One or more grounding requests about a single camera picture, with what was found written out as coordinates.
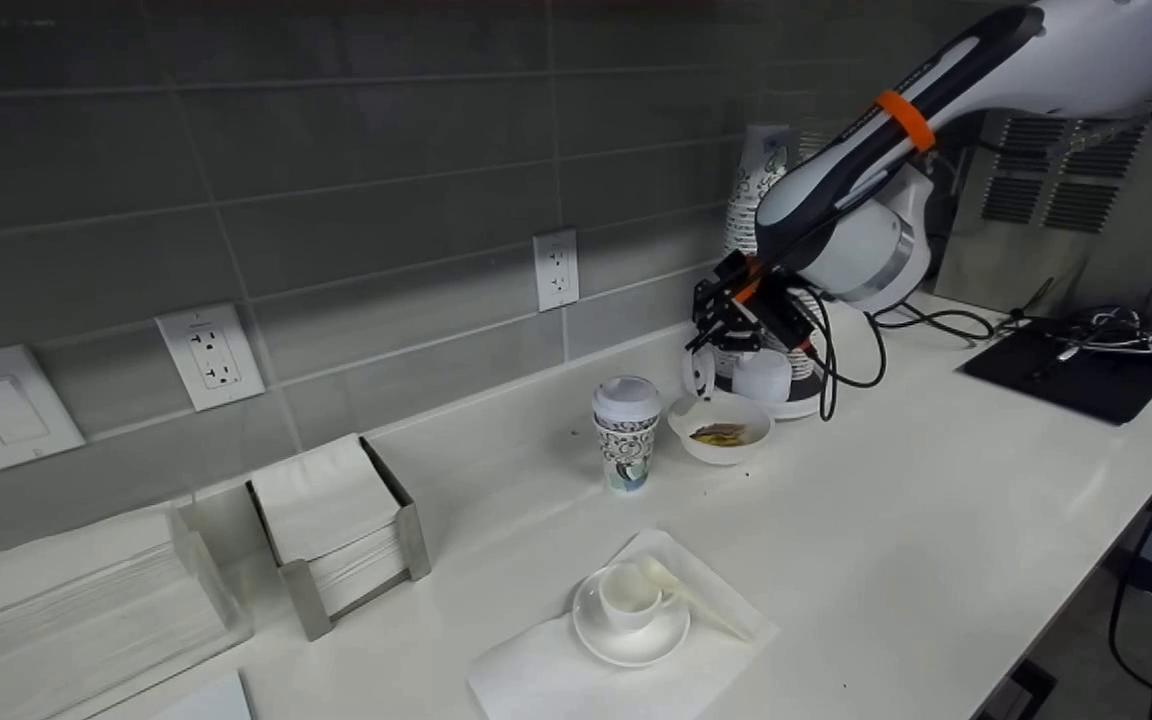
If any patterned paper cup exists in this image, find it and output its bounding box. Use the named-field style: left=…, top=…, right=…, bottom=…
left=588, top=376, right=665, bottom=498

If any small white wall outlet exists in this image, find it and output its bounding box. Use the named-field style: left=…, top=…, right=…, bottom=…
left=533, top=227, right=579, bottom=314

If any black mat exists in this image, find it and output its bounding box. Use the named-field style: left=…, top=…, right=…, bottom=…
left=961, top=326, right=1152, bottom=424

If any white napkin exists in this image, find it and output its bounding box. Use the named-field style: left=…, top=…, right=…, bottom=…
left=468, top=528, right=775, bottom=720

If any small white saucer dish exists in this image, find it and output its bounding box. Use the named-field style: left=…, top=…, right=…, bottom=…
left=570, top=560, right=692, bottom=671

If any orange cable strap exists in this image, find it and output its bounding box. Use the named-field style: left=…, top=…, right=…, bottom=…
left=878, top=88, right=940, bottom=156

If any white light switch plate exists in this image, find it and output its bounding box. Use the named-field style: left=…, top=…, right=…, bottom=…
left=0, top=344, right=84, bottom=470

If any white bowl with food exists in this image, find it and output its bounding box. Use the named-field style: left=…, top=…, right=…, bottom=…
left=670, top=395, right=773, bottom=470

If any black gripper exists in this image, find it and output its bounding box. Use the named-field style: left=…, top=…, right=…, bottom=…
left=692, top=253, right=804, bottom=347

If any round white cup tray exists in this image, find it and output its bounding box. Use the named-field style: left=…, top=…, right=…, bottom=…
left=762, top=367, right=823, bottom=424

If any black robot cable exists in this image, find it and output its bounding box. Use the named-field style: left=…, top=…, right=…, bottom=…
left=787, top=277, right=894, bottom=430

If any white tray holder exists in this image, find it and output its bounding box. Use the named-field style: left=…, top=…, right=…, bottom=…
left=0, top=512, right=250, bottom=720

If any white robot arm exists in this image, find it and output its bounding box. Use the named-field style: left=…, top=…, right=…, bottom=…
left=692, top=0, right=1152, bottom=347

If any white double outlet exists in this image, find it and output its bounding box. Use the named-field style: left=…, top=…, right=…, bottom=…
left=155, top=303, right=265, bottom=411

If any napkin dispenser box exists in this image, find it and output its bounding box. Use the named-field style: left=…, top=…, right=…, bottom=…
left=243, top=432, right=431, bottom=641

